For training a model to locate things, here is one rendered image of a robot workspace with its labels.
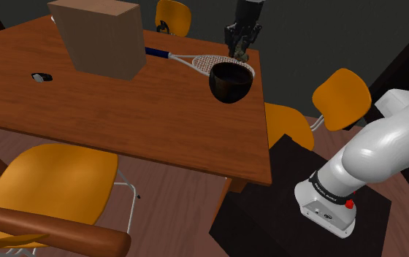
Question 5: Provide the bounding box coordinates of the orange chair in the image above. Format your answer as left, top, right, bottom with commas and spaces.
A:
264, 67, 373, 151
0, 142, 142, 257
154, 0, 193, 39

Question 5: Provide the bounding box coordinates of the brown wooden table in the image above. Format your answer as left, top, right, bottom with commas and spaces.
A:
0, 14, 273, 195

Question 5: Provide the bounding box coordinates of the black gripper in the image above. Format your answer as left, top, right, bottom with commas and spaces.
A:
224, 0, 263, 58

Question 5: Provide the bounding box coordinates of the white tennis racket blue handle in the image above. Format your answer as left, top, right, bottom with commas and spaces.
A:
144, 46, 256, 79

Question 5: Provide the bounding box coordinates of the brown cardboard box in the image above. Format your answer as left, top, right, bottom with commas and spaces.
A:
47, 0, 148, 82

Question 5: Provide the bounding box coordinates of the dark brown bowl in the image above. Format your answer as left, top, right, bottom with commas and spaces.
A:
208, 62, 254, 105

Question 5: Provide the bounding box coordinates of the small olive green object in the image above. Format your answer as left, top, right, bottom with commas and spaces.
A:
233, 41, 251, 63

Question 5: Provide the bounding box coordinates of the black robot stand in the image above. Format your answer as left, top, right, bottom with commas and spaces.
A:
208, 133, 393, 257

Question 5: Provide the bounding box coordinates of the small black and white object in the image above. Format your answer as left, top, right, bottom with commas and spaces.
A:
31, 72, 54, 84

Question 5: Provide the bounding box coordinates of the brown wooden rounded bar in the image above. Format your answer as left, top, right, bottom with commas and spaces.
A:
0, 202, 133, 257

